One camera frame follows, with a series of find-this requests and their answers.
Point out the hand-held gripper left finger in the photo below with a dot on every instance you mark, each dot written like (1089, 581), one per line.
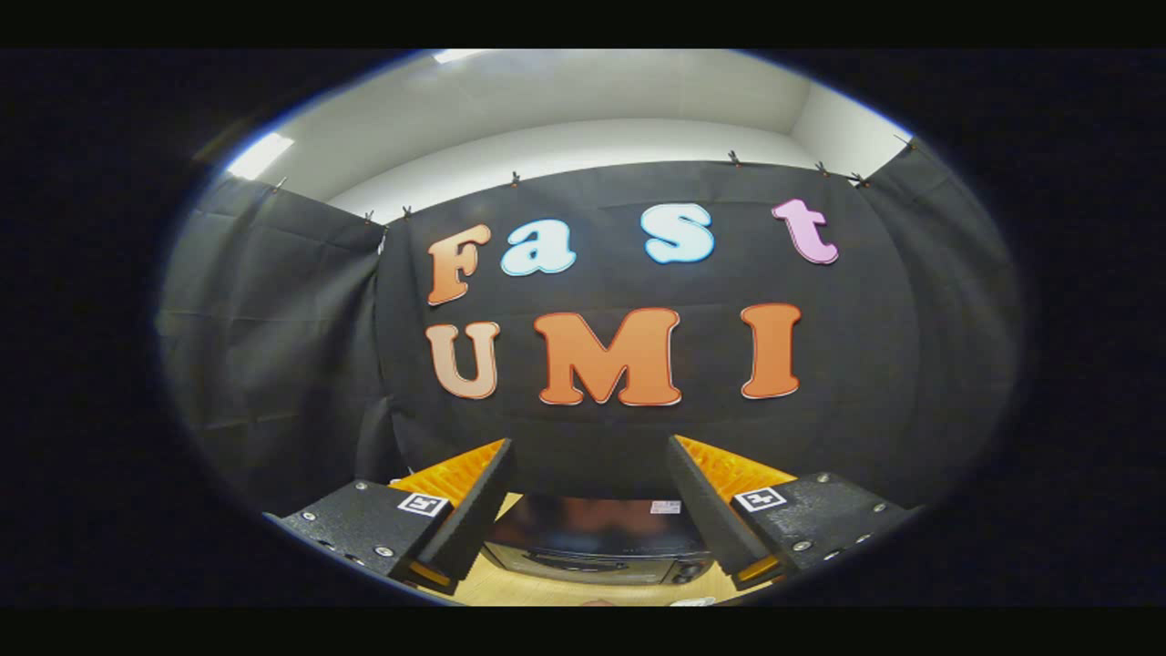
(469, 519)

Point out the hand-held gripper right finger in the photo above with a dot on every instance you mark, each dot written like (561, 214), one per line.
(710, 519)

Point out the black toaster oven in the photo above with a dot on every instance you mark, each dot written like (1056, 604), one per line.
(592, 538)

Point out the clear plastic tray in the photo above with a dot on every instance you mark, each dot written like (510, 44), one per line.
(694, 601)

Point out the ceiling light panel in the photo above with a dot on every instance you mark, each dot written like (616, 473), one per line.
(455, 56)
(260, 156)

